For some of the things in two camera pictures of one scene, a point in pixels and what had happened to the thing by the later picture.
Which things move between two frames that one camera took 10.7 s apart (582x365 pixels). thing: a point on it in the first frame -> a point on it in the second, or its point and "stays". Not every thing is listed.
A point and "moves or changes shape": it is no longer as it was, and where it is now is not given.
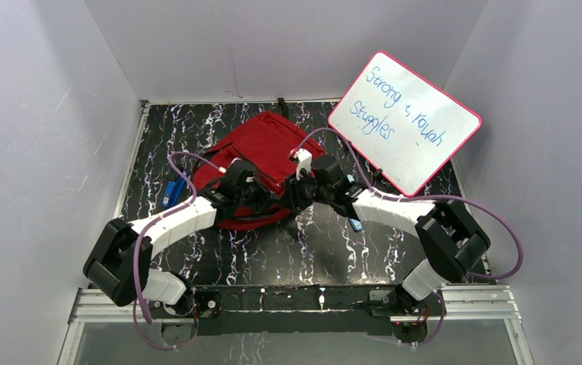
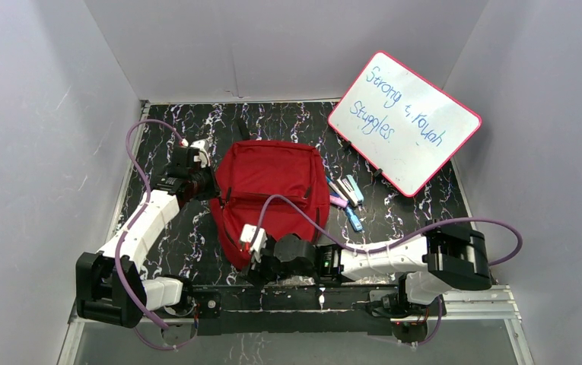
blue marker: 356,225 stays
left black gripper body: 265,191 -> 209,186
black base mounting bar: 288,309 stays
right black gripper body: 307,190 -> 270,263
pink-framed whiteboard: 402,123 stays
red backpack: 275,150 moves or changes shape
